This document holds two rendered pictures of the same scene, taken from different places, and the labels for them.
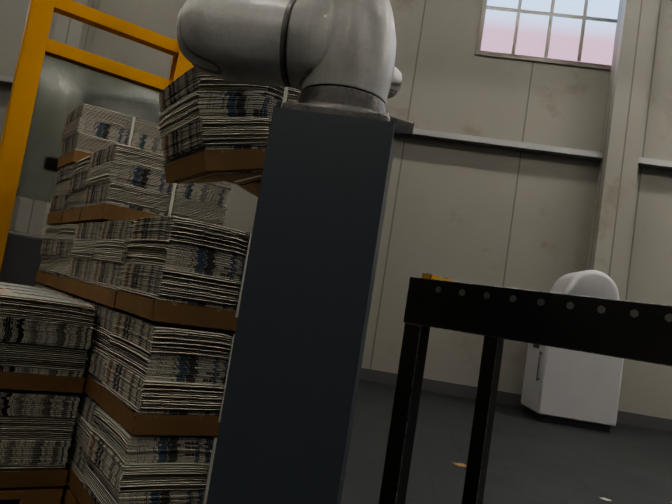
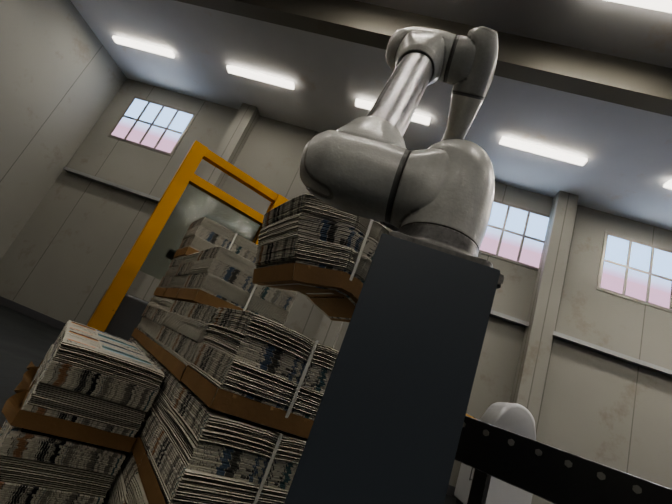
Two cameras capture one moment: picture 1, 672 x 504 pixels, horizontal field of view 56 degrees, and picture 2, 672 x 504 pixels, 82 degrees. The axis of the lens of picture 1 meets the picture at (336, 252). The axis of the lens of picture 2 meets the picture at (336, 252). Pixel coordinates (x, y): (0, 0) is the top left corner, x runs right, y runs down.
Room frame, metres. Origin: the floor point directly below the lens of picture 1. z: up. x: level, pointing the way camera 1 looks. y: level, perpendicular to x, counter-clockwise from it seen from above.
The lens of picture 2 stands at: (0.40, 0.15, 0.74)
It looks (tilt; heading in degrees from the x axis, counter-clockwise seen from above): 18 degrees up; 5
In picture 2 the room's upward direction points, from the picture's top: 22 degrees clockwise
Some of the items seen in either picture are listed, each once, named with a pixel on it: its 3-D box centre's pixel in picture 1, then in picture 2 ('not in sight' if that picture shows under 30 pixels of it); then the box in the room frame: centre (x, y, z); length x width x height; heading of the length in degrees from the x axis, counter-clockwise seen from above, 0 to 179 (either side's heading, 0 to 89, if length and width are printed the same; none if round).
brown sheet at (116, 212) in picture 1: (152, 224); (229, 312); (1.99, 0.59, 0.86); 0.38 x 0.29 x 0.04; 124
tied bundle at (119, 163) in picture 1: (156, 198); (238, 292); (1.99, 0.60, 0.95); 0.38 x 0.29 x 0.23; 124
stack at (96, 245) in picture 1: (139, 371); (186, 434); (1.88, 0.52, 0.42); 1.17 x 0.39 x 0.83; 34
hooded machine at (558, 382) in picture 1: (573, 345); (498, 457); (5.67, -2.25, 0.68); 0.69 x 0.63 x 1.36; 84
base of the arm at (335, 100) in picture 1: (351, 117); (443, 259); (1.09, 0.01, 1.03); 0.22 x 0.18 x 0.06; 84
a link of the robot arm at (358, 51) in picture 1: (346, 41); (447, 193); (1.09, 0.04, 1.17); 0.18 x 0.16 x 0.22; 82
